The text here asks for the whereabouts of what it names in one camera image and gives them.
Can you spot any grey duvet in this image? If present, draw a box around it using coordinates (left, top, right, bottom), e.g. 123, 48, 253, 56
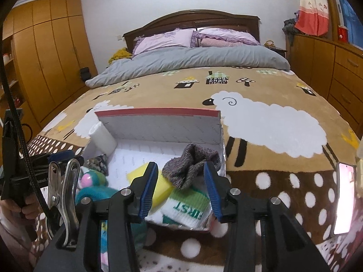
86, 45, 291, 88

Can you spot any dark clothes pile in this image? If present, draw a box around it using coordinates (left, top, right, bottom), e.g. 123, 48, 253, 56
282, 13, 298, 34

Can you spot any wooden nightstand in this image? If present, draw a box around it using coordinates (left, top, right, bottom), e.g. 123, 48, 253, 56
272, 47, 288, 60

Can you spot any white sock green print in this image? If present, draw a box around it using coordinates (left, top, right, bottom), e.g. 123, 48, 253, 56
146, 185, 213, 229

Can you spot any person's left forearm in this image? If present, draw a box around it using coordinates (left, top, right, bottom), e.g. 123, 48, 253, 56
0, 217, 37, 272

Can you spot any yellow cloth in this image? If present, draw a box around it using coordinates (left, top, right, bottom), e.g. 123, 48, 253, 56
108, 48, 133, 64

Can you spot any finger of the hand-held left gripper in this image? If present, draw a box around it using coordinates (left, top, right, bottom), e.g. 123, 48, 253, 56
47, 151, 75, 161
31, 156, 84, 173

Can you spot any pink pillow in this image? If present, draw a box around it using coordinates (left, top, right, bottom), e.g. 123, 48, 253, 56
201, 38, 244, 48

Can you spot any teal alarm clock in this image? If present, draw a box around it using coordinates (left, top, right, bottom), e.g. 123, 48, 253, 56
75, 171, 146, 264

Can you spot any wooden dresser cabinet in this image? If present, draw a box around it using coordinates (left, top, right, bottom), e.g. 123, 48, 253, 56
286, 32, 363, 136

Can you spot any pink smartphone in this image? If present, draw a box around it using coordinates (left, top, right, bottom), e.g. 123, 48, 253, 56
330, 162, 356, 237

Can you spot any white and red curtain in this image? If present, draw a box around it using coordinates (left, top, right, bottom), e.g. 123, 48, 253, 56
294, 0, 329, 37

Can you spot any metal spring clip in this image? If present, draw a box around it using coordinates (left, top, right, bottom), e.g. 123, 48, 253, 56
47, 159, 80, 247

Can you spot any white cardboard box red rim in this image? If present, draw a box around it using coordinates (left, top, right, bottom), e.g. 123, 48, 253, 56
83, 108, 227, 233

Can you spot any dark wooden headboard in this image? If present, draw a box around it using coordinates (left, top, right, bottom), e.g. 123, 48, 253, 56
123, 10, 261, 53

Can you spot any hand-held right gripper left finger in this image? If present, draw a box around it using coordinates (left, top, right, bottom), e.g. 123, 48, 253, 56
35, 162, 159, 272

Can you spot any brown patterned pouch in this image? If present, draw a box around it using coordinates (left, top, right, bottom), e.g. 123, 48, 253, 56
86, 154, 109, 176

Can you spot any grey knit sock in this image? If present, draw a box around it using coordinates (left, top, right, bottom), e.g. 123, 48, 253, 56
162, 143, 222, 190

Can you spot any wooden wardrobe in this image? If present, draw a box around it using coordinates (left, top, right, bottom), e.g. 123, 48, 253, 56
0, 0, 98, 136

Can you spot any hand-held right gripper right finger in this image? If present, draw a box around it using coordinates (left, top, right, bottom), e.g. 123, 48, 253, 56
204, 163, 331, 272

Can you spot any brown printed blanket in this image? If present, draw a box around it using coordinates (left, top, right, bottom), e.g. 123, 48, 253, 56
28, 66, 363, 272

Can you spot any person's left hand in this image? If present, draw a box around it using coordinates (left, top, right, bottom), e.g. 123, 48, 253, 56
0, 197, 40, 220

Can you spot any white waffle cloth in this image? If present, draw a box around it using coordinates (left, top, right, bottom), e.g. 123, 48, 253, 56
88, 122, 117, 155

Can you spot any yellow sponge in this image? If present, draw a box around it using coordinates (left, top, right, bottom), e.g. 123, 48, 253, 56
127, 168, 175, 213

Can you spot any black braided cable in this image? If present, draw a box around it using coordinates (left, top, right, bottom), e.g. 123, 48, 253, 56
0, 59, 61, 227

